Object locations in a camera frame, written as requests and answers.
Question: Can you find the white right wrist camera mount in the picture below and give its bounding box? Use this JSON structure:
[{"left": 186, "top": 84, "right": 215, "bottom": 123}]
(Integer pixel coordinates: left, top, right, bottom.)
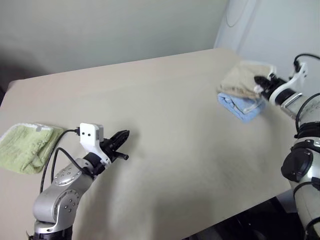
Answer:
[{"left": 286, "top": 61, "right": 309, "bottom": 88}]

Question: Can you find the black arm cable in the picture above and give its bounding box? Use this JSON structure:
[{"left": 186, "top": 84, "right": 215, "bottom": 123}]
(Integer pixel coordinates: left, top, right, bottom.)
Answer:
[
  {"left": 39, "top": 127, "right": 96, "bottom": 194},
  {"left": 293, "top": 52, "right": 320, "bottom": 139}
]

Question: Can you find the green folded towel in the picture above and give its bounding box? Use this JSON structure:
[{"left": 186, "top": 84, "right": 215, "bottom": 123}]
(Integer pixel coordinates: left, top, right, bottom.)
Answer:
[{"left": 0, "top": 122, "right": 65, "bottom": 175}]

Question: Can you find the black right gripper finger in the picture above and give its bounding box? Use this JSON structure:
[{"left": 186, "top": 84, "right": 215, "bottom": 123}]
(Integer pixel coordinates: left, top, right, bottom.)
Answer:
[{"left": 253, "top": 75, "right": 269, "bottom": 88}]

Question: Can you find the blue folded towel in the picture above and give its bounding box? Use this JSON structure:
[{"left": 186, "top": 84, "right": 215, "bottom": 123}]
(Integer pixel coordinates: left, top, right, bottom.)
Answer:
[{"left": 216, "top": 92, "right": 267, "bottom": 125}]

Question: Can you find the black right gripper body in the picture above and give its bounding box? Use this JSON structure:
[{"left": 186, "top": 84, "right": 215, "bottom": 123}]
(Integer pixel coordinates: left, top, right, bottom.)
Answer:
[{"left": 260, "top": 74, "right": 281, "bottom": 95}]

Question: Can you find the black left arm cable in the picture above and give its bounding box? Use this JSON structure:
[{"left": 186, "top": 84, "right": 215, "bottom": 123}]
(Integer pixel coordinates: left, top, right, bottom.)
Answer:
[{"left": 39, "top": 127, "right": 96, "bottom": 194}]

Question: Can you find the beige towel with white trim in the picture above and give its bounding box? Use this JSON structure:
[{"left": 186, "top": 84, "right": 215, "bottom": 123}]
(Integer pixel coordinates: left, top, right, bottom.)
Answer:
[{"left": 215, "top": 60, "right": 277, "bottom": 101}]

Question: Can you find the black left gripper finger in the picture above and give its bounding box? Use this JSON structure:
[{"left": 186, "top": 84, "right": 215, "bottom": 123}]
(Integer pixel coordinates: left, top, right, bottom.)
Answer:
[
  {"left": 109, "top": 129, "right": 131, "bottom": 151},
  {"left": 114, "top": 151, "right": 130, "bottom": 161}
]

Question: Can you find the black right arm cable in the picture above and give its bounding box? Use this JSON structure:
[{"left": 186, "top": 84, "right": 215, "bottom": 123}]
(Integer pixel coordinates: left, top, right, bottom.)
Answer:
[{"left": 293, "top": 52, "right": 320, "bottom": 139}]

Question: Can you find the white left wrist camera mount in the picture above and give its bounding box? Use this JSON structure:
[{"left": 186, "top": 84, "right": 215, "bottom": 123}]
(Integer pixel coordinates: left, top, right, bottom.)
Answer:
[{"left": 78, "top": 122, "right": 112, "bottom": 166}]

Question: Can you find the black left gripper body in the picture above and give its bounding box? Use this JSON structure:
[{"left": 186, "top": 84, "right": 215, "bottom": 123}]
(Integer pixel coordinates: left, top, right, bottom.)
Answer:
[{"left": 99, "top": 138, "right": 119, "bottom": 164}]

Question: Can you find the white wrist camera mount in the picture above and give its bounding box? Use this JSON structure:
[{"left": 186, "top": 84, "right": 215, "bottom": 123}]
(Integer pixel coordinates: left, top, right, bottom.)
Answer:
[
  {"left": 286, "top": 61, "right": 309, "bottom": 88},
  {"left": 78, "top": 122, "right": 112, "bottom": 166}
]

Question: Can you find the thin wall cable loop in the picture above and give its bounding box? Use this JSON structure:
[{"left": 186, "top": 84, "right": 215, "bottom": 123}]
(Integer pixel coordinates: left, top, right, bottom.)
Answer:
[{"left": 225, "top": 0, "right": 245, "bottom": 28}]

